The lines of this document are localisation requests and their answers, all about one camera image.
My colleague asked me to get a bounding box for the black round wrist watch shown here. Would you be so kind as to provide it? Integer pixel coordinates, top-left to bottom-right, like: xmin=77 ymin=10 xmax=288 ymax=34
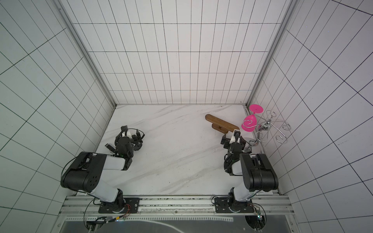
xmin=132 ymin=135 xmax=143 ymax=151

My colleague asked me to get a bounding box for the brown wooden watch stand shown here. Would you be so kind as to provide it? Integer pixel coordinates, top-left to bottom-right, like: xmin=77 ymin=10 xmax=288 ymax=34
xmin=205 ymin=114 xmax=240 ymax=134

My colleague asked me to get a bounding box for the black rectangular smart watch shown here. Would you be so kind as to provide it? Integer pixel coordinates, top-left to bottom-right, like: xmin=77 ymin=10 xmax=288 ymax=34
xmin=105 ymin=144 xmax=115 ymax=153

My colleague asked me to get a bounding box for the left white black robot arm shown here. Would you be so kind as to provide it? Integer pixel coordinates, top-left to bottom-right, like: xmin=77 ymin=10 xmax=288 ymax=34
xmin=61 ymin=132 xmax=141 ymax=214

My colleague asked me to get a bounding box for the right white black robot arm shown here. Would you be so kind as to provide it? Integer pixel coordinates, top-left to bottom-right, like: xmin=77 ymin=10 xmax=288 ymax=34
xmin=220 ymin=136 xmax=279 ymax=213

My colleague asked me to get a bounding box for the pink plastic wine glass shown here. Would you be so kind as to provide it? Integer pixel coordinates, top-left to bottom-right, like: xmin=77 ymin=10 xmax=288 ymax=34
xmin=241 ymin=104 xmax=264 ymax=132

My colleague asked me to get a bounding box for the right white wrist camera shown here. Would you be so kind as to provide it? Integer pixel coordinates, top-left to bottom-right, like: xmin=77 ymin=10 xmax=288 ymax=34
xmin=230 ymin=130 xmax=241 ymax=144

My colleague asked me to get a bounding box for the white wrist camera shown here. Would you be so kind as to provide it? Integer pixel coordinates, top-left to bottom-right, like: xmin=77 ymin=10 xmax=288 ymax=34
xmin=230 ymin=130 xmax=241 ymax=144
xmin=119 ymin=125 xmax=132 ymax=139

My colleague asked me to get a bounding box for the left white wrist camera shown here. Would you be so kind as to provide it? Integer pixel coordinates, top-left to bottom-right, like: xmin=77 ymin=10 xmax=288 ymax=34
xmin=119 ymin=125 xmax=132 ymax=139

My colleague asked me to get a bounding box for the silver wire glass rack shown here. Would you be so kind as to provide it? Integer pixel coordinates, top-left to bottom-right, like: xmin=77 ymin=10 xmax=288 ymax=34
xmin=244 ymin=110 xmax=291 ymax=147

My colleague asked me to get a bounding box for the aluminium mounting rail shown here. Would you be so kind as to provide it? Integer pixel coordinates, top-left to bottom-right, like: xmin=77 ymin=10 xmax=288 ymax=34
xmin=59 ymin=195 xmax=295 ymax=217

